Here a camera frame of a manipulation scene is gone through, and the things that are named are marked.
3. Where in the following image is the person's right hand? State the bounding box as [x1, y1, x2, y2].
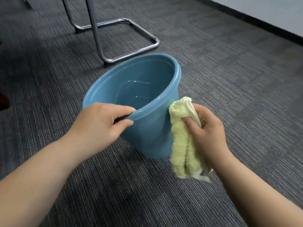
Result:
[184, 104, 234, 170]

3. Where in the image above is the person's left hand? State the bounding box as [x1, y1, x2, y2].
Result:
[68, 103, 137, 163]

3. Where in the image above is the light green towel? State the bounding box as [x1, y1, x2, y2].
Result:
[168, 97, 214, 184]

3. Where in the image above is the blue plastic bucket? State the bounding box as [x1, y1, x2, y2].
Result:
[82, 53, 182, 160]

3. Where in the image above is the person's left forearm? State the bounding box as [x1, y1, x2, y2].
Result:
[0, 132, 83, 227]

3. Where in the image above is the person's right forearm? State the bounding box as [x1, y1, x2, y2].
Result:
[211, 151, 303, 227]

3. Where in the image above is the dark brown object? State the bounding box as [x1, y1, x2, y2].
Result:
[0, 93, 10, 111]

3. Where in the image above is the chrome chair frame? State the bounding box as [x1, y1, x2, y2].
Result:
[61, 0, 160, 66]

